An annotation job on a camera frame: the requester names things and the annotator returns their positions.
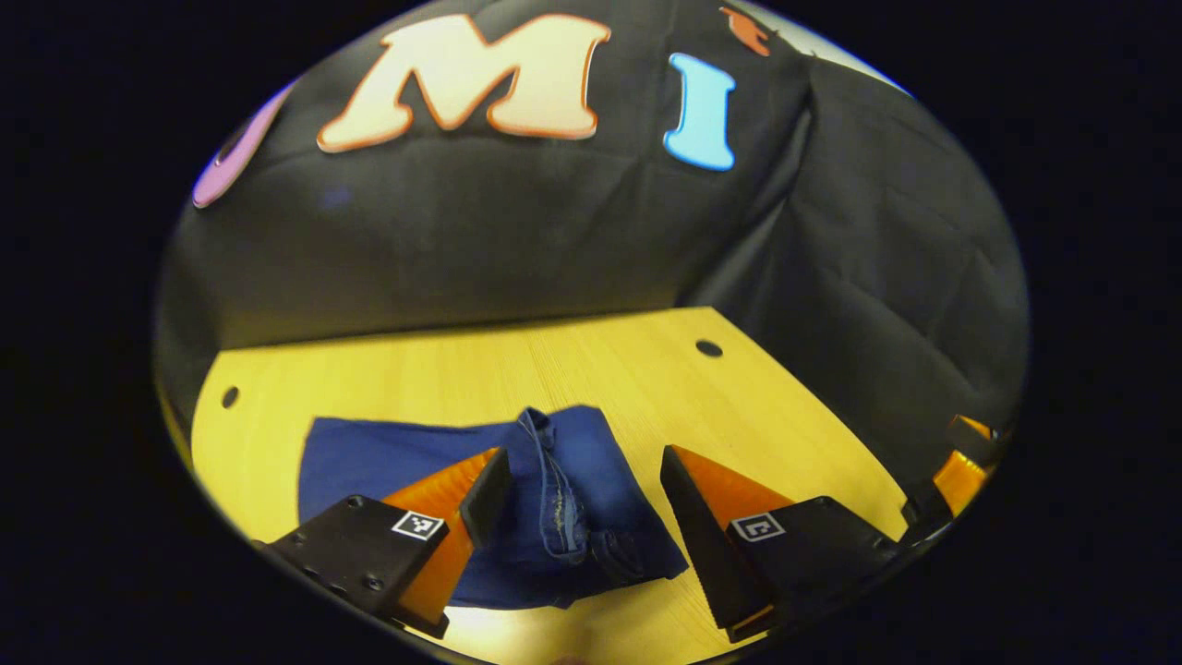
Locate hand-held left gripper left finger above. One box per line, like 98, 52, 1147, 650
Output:
252, 446, 514, 641

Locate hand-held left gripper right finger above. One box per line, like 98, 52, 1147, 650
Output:
658, 443, 912, 646

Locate blue denim jeans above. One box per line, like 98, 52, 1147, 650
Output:
297, 405, 690, 611

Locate black backdrop cloth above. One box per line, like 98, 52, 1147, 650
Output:
152, 0, 1031, 486

